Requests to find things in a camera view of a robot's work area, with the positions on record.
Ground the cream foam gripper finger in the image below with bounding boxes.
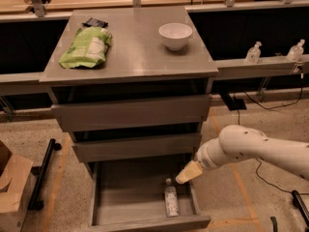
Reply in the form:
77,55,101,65
176,160,203,185

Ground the clear plastic water bottle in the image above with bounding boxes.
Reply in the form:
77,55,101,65
164,178,180,218

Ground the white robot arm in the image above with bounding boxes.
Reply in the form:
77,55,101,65
176,125,309,184

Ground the middle grey drawer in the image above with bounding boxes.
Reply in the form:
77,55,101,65
73,132,201,162

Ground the top grey drawer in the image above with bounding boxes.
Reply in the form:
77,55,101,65
51,95,210,131

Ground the open bottom grey drawer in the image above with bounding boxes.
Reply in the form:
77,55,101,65
85,154,211,232

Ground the grey drawer cabinet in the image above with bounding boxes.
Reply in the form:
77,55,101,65
39,6,219,232

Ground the clear pump bottle left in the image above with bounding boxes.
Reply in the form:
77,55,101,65
245,42,262,64

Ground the clear pump bottle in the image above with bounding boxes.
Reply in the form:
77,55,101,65
245,42,262,64
287,39,305,62

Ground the clear pump bottle right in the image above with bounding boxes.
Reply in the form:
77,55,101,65
287,39,305,62

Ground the black bar right corner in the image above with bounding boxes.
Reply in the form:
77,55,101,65
292,190,309,226

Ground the white ceramic bowl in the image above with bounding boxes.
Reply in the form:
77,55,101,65
158,23,193,50

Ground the green snack bag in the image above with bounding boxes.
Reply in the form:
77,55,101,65
59,27,113,69

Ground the black metal bar left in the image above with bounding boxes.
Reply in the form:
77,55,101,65
28,138,62,211

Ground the small black packet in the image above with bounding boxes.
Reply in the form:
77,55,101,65
83,17,108,28

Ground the brown cardboard box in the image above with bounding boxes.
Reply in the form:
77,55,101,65
0,140,37,232

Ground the black floor cable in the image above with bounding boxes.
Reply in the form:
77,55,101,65
233,77,309,195

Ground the grey metal rail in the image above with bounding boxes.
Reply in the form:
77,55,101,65
0,56,295,96

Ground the metal bracket upper left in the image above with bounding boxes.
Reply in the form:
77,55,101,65
31,0,45,17

